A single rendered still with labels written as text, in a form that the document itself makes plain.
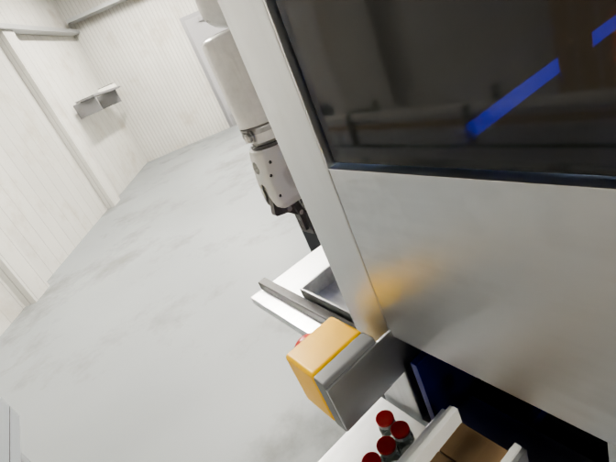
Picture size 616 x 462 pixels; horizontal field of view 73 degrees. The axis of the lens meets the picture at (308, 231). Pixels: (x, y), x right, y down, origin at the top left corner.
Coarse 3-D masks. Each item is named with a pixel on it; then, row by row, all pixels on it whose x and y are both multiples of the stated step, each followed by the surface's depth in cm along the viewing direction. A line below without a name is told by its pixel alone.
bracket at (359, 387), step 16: (384, 336) 43; (368, 352) 42; (384, 352) 43; (352, 368) 41; (368, 368) 42; (384, 368) 44; (400, 368) 45; (336, 384) 40; (352, 384) 41; (368, 384) 42; (384, 384) 44; (336, 400) 40; (352, 400) 41; (368, 400) 43; (352, 416) 42
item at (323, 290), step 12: (324, 276) 79; (300, 288) 77; (312, 288) 78; (324, 288) 80; (336, 288) 79; (312, 300) 75; (324, 300) 71; (336, 300) 75; (336, 312) 69; (348, 312) 66
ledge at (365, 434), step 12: (372, 408) 53; (384, 408) 53; (396, 408) 52; (360, 420) 53; (372, 420) 52; (396, 420) 51; (408, 420) 50; (348, 432) 52; (360, 432) 51; (372, 432) 50; (420, 432) 48; (336, 444) 51; (348, 444) 50; (360, 444) 50; (372, 444) 49; (324, 456) 50; (336, 456) 49; (348, 456) 49; (360, 456) 48
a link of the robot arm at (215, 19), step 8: (200, 0) 63; (208, 0) 63; (216, 0) 62; (200, 8) 64; (208, 8) 63; (216, 8) 63; (208, 16) 65; (216, 16) 64; (224, 16) 64; (216, 24) 66; (224, 24) 66
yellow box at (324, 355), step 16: (336, 320) 47; (320, 336) 45; (336, 336) 44; (352, 336) 44; (368, 336) 43; (304, 352) 44; (320, 352) 43; (336, 352) 42; (352, 352) 42; (304, 368) 42; (320, 368) 41; (336, 368) 40; (304, 384) 45; (320, 384) 40; (320, 400) 43; (336, 416) 42
